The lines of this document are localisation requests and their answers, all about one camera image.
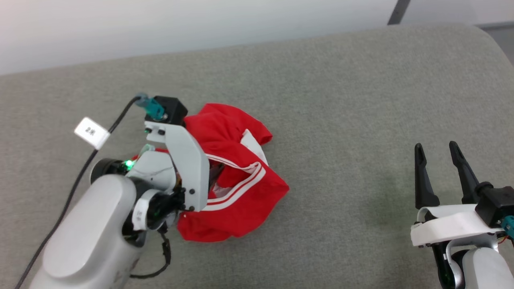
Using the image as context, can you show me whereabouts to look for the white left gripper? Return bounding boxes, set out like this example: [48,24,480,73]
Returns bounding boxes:
[128,122,210,225]

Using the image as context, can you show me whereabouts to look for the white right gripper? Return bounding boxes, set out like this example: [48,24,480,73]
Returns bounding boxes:
[410,140,503,247]

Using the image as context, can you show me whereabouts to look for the red garment with white trim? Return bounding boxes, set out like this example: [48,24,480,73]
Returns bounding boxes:
[133,103,290,242]

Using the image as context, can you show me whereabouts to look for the teal left camera connector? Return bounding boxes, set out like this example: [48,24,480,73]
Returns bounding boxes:
[135,93,166,120]

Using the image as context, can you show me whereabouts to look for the white cable label tag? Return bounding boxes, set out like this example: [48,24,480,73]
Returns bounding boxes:
[74,117,110,150]

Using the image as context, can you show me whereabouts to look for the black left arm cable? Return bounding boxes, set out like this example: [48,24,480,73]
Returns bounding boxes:
[14,96,141,289]

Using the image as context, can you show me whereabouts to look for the dark wall strip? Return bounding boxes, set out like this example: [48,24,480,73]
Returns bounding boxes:
[388,0,411,25]

